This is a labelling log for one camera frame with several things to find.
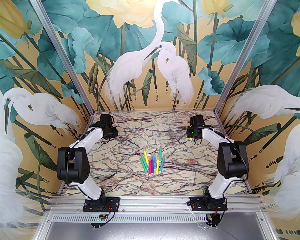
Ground red black power cable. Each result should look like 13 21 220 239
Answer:
104 204 116 220
210 204 225 219

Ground aluminium frame post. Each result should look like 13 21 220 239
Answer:
30 0 95 113
214 0 278 115

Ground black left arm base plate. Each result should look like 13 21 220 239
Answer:
84 197 120 212

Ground grey metal sheet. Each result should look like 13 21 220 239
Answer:
35 221 274 240

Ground perforated metal strip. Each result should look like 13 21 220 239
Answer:
48 213 209 223

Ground clear acrylic plate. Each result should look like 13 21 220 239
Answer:
192 210 223 230
90 211 110 229

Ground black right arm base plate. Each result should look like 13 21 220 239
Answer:
189 196 228 211

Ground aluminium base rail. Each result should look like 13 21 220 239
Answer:
46 196 267 214

